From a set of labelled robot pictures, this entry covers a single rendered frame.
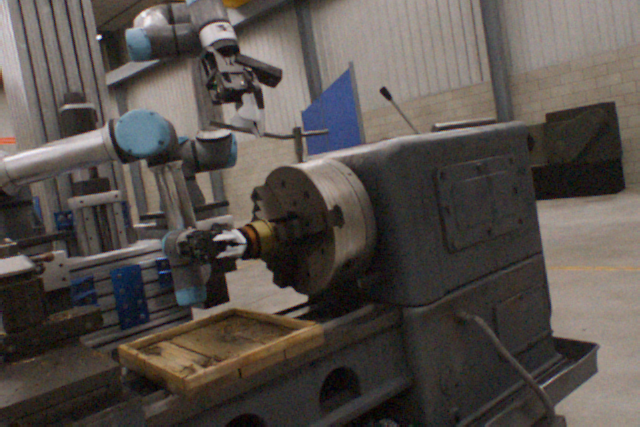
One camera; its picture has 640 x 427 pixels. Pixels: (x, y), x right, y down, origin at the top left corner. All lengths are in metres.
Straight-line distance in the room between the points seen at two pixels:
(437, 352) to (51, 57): 1.43
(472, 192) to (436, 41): 11.13
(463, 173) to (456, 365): 0.47
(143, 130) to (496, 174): 0.91
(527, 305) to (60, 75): 1.56
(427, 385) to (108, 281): 0.93
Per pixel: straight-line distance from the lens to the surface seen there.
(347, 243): 1.18
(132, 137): 1.37
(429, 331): 1.30
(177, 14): 1.68
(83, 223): 1.78
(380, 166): 1.24
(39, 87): 1.89
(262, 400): 1.09
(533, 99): 11.48
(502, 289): 1.52
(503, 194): 1.53
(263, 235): 1.18
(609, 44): 11.21
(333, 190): 1.18
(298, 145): 1.27
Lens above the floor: 1.22
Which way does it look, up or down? 3 degrees down
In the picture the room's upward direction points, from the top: 10 degrees counter-clockwise
